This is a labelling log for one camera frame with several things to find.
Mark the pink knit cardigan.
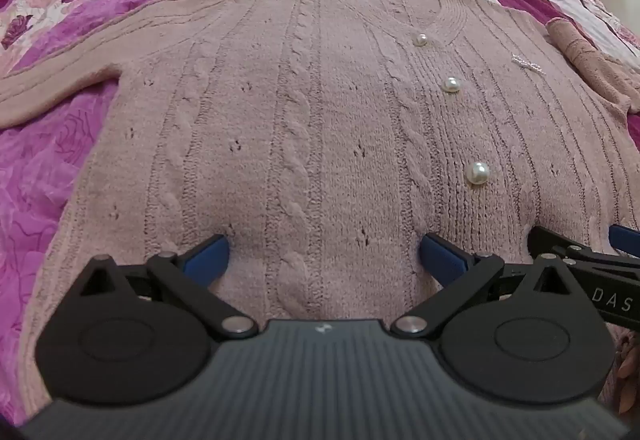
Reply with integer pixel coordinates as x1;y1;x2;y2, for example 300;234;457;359
0;0;640;426

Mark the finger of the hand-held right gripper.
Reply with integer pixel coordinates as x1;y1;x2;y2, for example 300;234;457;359
608;226;640;253
527;226;640;269

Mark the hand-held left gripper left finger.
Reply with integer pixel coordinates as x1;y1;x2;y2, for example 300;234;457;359
75;234;259;340

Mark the floral purple bed blanket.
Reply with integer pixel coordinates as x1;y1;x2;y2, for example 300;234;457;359
0;0;640;426

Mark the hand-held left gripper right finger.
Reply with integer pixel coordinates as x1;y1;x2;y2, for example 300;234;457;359
391;232;576;337

